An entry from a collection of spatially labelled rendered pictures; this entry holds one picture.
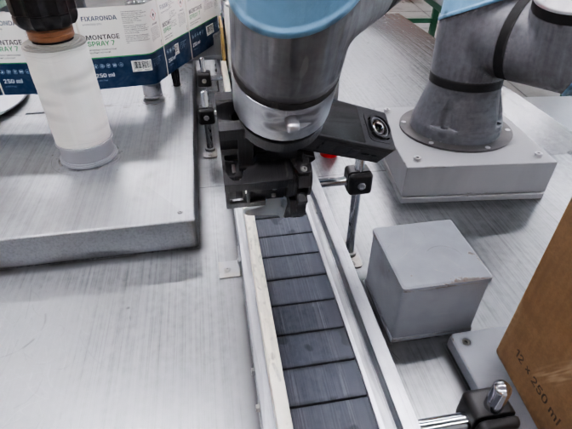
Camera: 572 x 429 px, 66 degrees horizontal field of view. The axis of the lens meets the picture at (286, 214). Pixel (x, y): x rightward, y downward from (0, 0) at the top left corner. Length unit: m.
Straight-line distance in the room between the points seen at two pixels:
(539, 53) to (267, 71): 0.49
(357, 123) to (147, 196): 0.36
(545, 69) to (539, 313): 0.36
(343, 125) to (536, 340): 0.26
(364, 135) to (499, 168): 0.38
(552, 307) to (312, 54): 0.30
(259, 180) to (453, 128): 0.45
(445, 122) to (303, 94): 0.52
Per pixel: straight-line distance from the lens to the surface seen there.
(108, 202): 0.67
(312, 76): 0.27
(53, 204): 0.70
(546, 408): 0.48
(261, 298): 0.45
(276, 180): 0.39
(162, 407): 0.49
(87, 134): 0.74
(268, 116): 0.30
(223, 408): 0.48
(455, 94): 0.76
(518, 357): 0.50
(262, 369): 0.44
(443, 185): 0.73
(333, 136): 0.38
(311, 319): 0.47
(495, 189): 0.78
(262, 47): 0.26
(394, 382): 0.35
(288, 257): 0.54
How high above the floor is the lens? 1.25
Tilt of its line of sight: 38 degrees down
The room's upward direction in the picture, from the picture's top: straight up
